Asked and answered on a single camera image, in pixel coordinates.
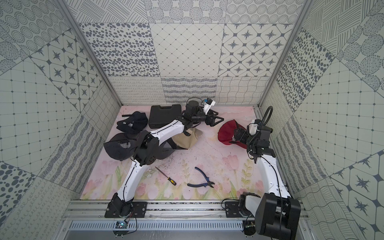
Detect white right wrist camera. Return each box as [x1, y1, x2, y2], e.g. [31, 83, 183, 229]
[247, 119, 262, 136]

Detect black plastic tool case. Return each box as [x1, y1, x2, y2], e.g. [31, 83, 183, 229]
[149, 104, 182, 129]

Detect blue handled pliers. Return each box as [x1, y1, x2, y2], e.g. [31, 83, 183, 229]
[187, 166, 216, 189]

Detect navy baseball cap metal buckle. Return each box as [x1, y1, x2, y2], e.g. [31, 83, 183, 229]
[117, 111, 149, 135]

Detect beige baseball cap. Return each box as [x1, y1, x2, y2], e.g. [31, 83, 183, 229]
[172, 128, 203, 149]

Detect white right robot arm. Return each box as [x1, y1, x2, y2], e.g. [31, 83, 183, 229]
[234, 126, 301, 240]

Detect yellow handled screwdriver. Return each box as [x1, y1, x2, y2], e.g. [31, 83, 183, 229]
[156, 167, 177, 186]

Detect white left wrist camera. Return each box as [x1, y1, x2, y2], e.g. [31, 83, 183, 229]
[203, 98, 216, 115]

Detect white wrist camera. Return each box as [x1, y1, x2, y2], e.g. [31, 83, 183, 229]
[203, 98, 216, 115]
[247, 119, 262, 136]

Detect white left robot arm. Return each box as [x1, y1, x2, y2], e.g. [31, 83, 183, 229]
[105, 98, 224, 218]

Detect dark red baseball cap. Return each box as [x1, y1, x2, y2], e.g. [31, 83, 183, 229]
[218, 120, 247, 149]

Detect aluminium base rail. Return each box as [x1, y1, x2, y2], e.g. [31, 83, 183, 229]
[62, 200, 254, 232]

